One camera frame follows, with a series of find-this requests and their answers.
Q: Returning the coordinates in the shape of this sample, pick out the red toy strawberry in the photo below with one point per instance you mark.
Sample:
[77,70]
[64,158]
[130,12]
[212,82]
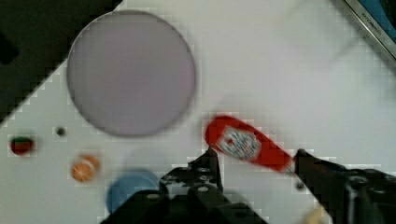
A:
[21,145]

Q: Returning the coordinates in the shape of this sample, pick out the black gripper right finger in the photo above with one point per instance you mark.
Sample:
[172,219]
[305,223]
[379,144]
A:
[349,196]

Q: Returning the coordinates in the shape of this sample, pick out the black toaster oven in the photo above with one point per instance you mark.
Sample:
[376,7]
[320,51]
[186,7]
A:
[378,19]

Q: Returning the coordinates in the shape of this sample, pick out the orange toy fruit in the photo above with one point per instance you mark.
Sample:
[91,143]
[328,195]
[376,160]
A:
[85,168]

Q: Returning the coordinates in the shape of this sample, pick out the blue bowl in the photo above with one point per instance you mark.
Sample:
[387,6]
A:
[128,184]

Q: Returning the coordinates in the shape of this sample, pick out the round lilac plate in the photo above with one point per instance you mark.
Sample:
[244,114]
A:
[131,73]

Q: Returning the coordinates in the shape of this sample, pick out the red plush ketchup bottle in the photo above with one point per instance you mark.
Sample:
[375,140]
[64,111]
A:
[244,142]

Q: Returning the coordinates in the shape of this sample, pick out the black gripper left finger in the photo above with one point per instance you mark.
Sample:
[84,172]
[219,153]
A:
[187,195]

